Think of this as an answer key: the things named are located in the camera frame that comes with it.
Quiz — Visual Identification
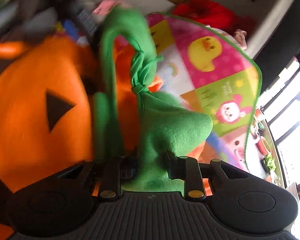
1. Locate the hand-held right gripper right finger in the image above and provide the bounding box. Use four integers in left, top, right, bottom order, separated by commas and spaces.
164, 151, 248, 202

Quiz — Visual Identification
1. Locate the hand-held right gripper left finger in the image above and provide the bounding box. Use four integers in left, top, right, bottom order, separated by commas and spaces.
56, 152, 138, 202

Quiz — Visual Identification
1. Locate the orange pumpkin costume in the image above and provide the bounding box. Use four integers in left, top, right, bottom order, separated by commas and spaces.
0, 6, 215, 240

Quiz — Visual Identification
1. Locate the red plant pot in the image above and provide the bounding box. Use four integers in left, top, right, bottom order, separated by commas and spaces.
257, 136, 272, 156

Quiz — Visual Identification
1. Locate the green leafy plant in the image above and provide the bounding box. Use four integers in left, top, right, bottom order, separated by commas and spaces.
263, 153, 277, 173

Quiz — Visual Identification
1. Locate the colourful cartoon play mat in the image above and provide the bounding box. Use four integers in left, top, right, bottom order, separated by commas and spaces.
145, 12, 263, 173

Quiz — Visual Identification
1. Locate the beige pink cloth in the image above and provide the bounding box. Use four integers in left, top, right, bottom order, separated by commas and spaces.
233, 28, 248, 51

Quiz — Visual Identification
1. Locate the red cushion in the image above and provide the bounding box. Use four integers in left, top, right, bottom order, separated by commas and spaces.
172, 0, 256, 31

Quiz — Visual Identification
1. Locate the light grey sofa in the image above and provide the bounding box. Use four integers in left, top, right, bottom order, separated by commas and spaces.
72, 0, 300, 58

